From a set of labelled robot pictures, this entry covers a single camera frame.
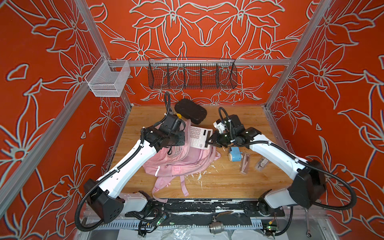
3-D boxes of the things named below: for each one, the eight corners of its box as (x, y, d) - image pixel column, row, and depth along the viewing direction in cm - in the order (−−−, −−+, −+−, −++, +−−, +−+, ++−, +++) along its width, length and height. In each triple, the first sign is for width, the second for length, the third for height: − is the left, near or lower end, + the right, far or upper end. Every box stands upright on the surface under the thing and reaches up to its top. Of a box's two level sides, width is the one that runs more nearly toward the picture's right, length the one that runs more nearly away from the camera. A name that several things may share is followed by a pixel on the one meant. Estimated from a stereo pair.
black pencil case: (172, 109, 119) (171, 104, 115) (182, 100, 125) (182, 96, 121) (198, 125, 107) (199, 121, 104) (209, 115, 114) (209, 110, 110)
